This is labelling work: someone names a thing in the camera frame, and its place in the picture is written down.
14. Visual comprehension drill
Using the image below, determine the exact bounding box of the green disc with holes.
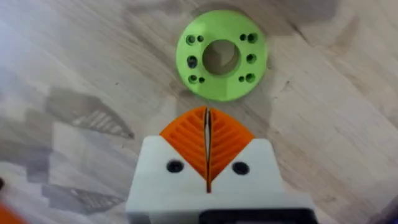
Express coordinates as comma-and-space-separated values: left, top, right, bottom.
175, 9, 269, 103

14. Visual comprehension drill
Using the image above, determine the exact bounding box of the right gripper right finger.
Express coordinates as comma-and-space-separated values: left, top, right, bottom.
206, 107, 315, 211

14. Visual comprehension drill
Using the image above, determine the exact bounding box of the orange ribbed wedge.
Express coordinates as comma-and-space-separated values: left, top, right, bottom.
0, 201, 29, 224

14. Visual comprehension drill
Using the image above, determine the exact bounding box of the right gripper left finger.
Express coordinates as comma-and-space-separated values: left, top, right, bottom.
125, 106, 209, 215

